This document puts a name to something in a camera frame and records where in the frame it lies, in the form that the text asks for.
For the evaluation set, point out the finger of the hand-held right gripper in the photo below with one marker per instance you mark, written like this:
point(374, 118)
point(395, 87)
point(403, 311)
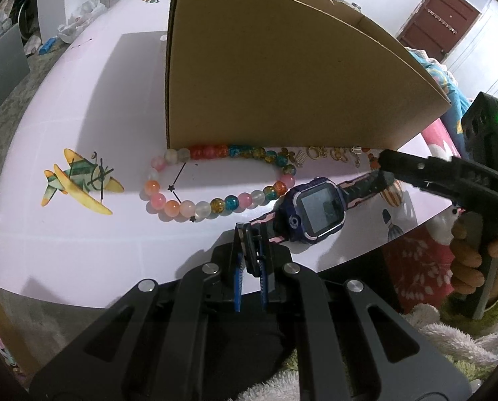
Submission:
point(416, 171)

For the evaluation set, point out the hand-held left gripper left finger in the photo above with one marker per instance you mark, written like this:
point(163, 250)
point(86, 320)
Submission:
point(238, 292)

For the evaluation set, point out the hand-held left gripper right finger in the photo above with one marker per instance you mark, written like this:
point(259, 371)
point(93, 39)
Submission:
point(265, 292)

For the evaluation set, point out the silver abacus charm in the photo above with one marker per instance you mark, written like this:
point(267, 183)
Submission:
point(356, 149)
point(300, 159)

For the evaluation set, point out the gold butterfly charm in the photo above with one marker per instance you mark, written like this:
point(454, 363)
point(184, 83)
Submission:
point(340, 154)

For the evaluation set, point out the purple smart watch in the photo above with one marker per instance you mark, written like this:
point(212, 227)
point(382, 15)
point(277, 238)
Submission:
point(320, 209)

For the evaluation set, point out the small gold charm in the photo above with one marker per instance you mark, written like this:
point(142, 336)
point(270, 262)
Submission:
point(287, 153)

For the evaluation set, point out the brown cardboard box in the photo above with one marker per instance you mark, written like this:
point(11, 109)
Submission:
point(274, 71)

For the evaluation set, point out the person's right hand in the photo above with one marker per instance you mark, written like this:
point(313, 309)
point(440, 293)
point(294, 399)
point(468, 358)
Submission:
point(466, 275)

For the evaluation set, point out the black pants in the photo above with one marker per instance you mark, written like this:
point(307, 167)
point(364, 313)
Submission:
point(257, 342)

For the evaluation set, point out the blue patterned quilt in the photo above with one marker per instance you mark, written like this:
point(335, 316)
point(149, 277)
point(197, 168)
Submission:
point(441, 87)

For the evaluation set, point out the pink printed blanket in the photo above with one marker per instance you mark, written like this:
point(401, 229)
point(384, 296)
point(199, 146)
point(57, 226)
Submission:
point(420, 267)

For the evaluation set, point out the brown door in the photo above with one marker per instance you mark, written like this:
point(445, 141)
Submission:
point(437, 21)

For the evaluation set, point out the blue plastic object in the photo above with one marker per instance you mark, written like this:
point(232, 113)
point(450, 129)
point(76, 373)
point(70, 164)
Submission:
point(47, 46)

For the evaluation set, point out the white plastic bag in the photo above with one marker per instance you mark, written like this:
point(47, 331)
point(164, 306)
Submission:
point(84, 14)

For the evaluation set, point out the grey box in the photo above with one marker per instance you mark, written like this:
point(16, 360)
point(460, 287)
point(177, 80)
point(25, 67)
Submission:
point(2, 71)

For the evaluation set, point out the black wheel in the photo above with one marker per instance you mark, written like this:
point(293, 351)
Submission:
point(23, 8)

